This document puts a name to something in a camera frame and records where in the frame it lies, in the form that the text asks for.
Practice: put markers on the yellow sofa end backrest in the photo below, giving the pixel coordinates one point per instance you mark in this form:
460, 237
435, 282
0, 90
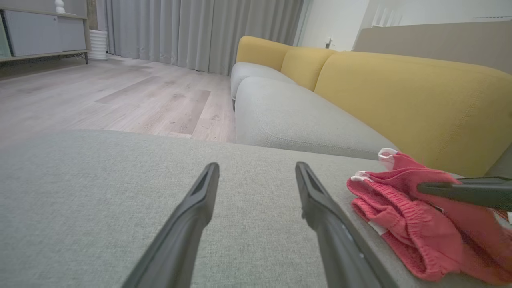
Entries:
260, 50

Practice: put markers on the white ribbed plant pot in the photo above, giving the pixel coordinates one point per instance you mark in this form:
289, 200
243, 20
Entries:
97, 46

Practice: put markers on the red white basketball garment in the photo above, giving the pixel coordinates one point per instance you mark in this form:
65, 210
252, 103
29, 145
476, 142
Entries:
420, 240

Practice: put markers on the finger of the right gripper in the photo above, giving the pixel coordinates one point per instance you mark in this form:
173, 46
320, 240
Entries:
480, 194

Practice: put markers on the small white figurine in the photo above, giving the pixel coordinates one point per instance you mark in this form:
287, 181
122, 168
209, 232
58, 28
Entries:
59, 6

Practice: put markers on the wooden media cabinet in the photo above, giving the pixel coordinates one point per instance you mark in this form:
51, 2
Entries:
40, 32

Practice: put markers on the grey sofa seat cushion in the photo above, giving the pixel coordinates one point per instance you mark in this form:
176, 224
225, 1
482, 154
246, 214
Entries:
248, 72
288, 116

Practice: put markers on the wide yellow sofa backrest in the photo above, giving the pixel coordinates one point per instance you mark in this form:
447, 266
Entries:
420, 100

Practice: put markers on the narrow yellow sofa backrest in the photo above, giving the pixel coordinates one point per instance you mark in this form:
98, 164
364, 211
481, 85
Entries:
304, 66

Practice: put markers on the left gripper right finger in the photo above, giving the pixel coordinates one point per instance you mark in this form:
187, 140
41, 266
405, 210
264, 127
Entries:
340, 248

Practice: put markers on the large grey sofa chaise cushion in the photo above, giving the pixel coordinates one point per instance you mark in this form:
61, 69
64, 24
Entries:
100, 200

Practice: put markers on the brown plant trunk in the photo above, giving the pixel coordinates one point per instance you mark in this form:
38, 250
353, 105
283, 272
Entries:
92, 16

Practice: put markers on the grey curtain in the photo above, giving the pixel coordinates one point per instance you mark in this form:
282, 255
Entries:
200, 32

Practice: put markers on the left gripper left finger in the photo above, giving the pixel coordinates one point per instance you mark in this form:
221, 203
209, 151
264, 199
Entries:
180, 236

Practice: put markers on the white door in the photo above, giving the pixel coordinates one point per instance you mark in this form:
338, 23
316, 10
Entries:
340, 20

